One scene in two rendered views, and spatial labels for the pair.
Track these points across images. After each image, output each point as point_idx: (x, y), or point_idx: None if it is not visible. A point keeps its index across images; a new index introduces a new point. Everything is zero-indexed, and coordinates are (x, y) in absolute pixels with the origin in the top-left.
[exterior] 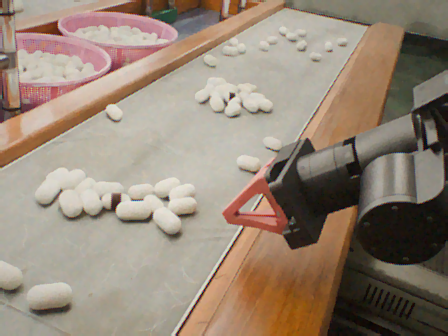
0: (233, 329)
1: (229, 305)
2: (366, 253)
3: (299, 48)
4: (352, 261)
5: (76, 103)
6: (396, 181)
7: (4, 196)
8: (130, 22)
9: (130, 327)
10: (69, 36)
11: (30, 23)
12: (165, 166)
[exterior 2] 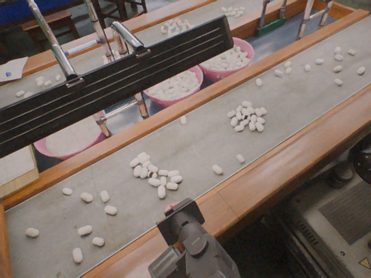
0: (143, 252)
1: (149, 242)
2: (306, 206)
3: (334, 71)
4: (294, 207)
5: (168, 115)
6: (159, 265)
7: (124, 158)
8: (237, 43)
9: (125, 230)
10: None
11: None
12: (184, 158)
